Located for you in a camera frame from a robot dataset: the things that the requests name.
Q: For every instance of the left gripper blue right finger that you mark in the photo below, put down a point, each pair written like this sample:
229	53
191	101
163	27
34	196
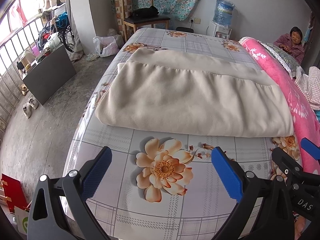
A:
244	187

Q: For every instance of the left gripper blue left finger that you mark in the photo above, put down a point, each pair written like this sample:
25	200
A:
81	185

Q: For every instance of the cream zip jacket black trim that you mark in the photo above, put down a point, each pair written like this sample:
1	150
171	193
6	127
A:
177	92

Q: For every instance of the person in pink clothes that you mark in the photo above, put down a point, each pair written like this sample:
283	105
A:
291	43

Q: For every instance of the person's right hand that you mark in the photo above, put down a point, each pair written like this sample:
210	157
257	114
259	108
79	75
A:
301	225

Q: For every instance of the pink floral fleece blanket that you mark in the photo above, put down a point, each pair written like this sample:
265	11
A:
305	123

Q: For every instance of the red box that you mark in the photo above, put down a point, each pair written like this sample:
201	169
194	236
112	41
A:
12	193

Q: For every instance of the bed with floral sheet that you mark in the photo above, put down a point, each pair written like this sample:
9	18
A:
163	185

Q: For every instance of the white shoe left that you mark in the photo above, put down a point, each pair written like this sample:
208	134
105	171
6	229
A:
27	110

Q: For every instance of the white shoe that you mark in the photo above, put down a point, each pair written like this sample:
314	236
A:
27	110
33	103

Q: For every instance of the white shoe right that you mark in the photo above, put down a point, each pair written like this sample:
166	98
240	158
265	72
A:
33	103

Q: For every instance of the pink checkered cloth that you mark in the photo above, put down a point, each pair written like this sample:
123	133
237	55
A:
309	85

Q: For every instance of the dark grey low cabinet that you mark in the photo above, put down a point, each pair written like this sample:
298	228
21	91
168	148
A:
47	76

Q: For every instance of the lace trimmed grey pillow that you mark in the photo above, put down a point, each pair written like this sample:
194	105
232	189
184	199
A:
286	60

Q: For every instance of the metal balcony railing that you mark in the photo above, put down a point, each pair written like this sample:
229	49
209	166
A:
12	49

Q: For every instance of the white plastic bag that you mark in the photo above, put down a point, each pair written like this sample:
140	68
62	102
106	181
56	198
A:
108	45

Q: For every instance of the water dispenser with bottle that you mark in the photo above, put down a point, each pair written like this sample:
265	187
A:
220	25

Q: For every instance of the wheelchair with blue bag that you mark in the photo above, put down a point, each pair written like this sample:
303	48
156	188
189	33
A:
58	27

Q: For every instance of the black waste bin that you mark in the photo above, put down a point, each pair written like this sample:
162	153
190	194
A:
185	29

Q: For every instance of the wooden chair dark seat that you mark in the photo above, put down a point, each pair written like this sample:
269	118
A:
134	24

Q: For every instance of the black bag on chair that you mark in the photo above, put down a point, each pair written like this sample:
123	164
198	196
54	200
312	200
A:
144	13

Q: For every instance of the wall power socket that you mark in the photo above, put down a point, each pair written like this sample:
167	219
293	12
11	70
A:
194	20

